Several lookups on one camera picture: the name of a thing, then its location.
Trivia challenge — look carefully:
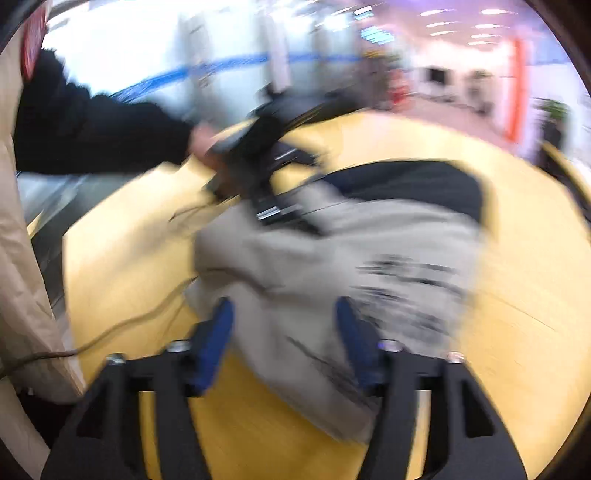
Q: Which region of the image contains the beige and black jacket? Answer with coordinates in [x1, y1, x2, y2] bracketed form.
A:
[185, 160, 483, 442]

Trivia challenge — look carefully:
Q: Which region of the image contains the left forearm black sleeve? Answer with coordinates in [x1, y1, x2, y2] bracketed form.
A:
[13, 50, 193, 175]

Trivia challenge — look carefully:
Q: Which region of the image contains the person's left hand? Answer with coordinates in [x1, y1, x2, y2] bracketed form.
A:
[187, 122, 229, 183]

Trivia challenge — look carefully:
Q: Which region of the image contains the person's beige coat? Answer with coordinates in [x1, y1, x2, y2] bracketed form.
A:
[1, 1, 85, 479]

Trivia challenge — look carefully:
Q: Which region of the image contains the orange door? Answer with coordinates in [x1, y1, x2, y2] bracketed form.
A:
[506, 37, 528, 144]

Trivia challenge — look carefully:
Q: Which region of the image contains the potted plant on cabinet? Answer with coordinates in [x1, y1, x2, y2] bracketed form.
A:
[535, 97, 570, 136]

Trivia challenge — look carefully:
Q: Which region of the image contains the black cable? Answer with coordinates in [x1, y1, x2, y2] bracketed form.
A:
[0, 202, 260, 379]

